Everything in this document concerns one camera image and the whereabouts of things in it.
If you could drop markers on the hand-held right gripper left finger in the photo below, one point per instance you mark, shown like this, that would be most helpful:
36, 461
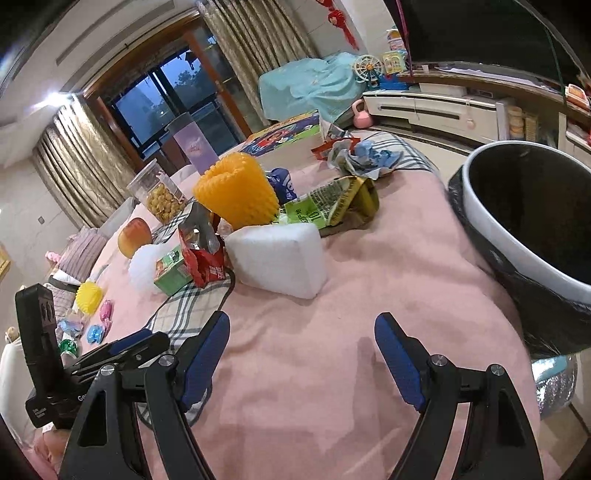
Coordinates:
207, 357

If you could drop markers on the beige patterned curtain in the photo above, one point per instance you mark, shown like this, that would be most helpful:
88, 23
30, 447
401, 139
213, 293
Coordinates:
258, 41
78, 161

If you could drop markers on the toy food tray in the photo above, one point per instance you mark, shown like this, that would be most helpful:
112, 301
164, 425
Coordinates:
577, 97

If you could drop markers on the olive yellow packet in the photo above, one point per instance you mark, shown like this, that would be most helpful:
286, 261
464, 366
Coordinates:
364, 198

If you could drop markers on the blue candy wrapper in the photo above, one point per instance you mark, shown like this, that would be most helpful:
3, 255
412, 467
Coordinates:
96, 333
70, 327

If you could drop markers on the small green carton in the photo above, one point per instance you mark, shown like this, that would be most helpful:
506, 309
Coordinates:
171, 272

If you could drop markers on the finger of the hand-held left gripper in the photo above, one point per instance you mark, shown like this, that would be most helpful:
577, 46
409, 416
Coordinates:
131, 339
147, 346

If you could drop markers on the pink candy wrapper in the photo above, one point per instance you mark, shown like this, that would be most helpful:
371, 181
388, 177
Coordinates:
105, 311

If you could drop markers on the glass balcony door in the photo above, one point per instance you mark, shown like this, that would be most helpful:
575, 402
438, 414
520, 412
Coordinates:
152, 92

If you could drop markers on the white foam block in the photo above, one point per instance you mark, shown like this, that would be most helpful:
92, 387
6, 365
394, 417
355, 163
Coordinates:
277, 258

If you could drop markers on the red snack wrapper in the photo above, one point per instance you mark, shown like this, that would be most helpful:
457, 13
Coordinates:
205, 267

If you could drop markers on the ferris wheel toy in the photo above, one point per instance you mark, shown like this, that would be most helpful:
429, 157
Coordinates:
369, 69

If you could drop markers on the black television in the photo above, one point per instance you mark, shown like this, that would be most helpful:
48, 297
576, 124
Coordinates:
485, 32

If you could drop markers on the red yellow apple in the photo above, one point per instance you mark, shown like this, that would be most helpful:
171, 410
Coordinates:
134, 237

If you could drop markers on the colourful cardboard box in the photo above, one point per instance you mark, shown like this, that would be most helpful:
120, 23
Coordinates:
281, 134

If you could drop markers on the green snack packet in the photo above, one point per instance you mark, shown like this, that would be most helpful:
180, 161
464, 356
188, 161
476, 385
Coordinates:
314, 207

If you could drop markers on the purple cylinder container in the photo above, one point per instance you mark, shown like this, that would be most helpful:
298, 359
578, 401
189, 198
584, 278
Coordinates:
194, 147

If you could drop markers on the white television cabinet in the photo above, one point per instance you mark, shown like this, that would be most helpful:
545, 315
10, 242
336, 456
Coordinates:
438, 108

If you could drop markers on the pink kettlebell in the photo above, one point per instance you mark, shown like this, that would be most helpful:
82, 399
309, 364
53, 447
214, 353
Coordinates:
362, 120

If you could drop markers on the white foam fruit net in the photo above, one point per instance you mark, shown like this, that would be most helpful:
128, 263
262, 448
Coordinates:
141, 270

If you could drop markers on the white bin with black liner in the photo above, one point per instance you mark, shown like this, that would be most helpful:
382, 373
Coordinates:
489, 240

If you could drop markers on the white packet with blue print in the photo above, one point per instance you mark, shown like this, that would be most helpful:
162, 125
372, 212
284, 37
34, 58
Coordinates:
374, 154

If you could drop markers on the teal cover cloth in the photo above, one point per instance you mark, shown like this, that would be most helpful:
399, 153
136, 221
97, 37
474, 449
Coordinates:
314, 83

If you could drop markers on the red hanging decoration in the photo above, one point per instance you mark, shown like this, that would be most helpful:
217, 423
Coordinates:
334, 16

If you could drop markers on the small yellow foam net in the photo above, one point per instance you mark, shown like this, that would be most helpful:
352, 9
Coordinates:
88, 297

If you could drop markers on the striped pillow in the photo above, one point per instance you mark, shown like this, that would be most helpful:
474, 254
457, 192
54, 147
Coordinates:
81, 251

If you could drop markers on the pastel toy play house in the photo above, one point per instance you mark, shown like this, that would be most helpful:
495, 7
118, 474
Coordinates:
395, 55

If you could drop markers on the stack of pastel bowls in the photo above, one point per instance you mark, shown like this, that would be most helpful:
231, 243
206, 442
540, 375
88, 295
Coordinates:
515, 122

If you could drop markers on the silver reflective bag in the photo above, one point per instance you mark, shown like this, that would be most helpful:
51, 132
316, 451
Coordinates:
554, 387

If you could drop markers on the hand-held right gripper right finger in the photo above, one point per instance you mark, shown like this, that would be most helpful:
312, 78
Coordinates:
398, 362

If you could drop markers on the orange snack wrapper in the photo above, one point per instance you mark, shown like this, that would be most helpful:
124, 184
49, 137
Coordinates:
323, 148

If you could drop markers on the white paper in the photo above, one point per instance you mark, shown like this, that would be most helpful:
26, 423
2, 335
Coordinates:
341, 161

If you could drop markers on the blue foil wrapper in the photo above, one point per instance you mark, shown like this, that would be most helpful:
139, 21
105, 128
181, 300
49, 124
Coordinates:
279, 182

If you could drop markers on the clear jar of snacks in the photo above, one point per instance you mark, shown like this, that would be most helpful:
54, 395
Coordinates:
159, 203

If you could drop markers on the green candy wrapper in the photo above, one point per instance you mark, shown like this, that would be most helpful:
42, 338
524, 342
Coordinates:
67, 348

